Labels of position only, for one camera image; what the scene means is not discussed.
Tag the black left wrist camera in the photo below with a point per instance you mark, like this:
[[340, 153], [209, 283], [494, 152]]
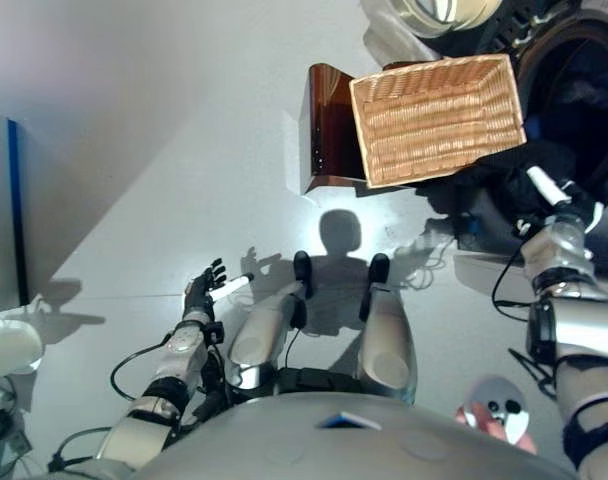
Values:
[[215, 332]]

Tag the wicker laundry basket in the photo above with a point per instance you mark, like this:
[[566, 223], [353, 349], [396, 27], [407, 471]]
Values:
[[434, 120]]

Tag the white handheld controller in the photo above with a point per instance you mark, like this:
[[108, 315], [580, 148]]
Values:
[[499, 402]]

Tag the brown glossy side table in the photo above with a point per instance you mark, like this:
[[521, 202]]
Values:
[[329, 130]]

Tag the silver robot leg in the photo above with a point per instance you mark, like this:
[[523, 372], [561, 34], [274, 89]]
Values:
[[384, 340], [264, 330]]

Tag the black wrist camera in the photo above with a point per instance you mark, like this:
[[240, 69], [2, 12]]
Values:
[[215, 332], [523, 226]]

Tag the right silver robot leg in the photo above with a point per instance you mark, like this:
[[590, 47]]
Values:
[[384, 340]]

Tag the left silver robot leg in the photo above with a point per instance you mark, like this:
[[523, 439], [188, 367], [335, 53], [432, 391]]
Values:
[[264, 330]]

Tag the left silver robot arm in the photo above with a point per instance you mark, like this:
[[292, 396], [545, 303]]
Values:
[[174, 360]]

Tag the person right hand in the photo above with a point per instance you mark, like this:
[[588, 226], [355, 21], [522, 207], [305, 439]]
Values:
[[484, 417]]

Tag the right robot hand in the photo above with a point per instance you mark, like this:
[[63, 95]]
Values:
[[576, 197]]

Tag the round glass washing machine door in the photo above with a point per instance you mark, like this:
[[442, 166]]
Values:
[[434, 20]]

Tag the silver robot torso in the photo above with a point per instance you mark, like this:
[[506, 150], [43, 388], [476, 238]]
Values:
[[334, 445]]

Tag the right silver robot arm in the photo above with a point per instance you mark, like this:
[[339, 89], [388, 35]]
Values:
[[564, 320]]

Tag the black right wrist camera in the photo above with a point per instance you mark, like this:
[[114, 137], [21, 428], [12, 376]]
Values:
[[523, 226]]

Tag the grey front-load washing machine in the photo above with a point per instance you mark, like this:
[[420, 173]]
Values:
[[574, 100]]

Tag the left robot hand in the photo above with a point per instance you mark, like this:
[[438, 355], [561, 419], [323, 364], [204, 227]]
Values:
[[199, 295]]

